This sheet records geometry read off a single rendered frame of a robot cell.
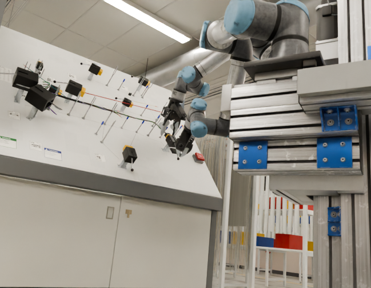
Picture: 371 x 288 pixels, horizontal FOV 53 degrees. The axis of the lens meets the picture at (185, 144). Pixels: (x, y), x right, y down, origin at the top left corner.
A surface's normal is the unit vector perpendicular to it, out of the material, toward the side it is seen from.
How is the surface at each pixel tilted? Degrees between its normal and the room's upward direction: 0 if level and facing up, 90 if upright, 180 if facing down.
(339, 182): 90
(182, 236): 90
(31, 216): 90
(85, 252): 90
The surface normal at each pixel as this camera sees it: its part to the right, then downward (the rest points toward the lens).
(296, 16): 0.22, -0.23
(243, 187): -0.75, -0.24
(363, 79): -0.48, -0.27
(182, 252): 0.61, -0.15
